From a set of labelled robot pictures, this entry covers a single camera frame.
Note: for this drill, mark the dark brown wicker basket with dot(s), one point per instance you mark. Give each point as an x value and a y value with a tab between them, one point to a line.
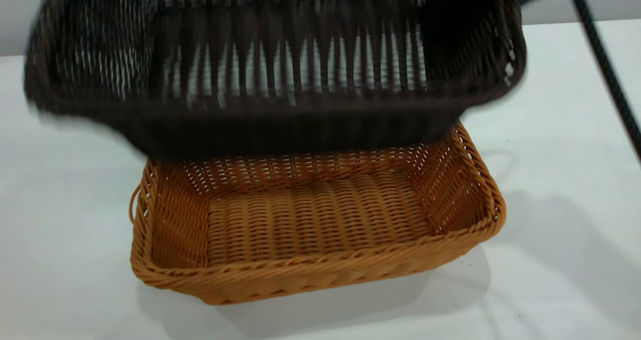
280	124

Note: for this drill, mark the light brown wicker basket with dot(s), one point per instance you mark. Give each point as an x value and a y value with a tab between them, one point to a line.
320	220

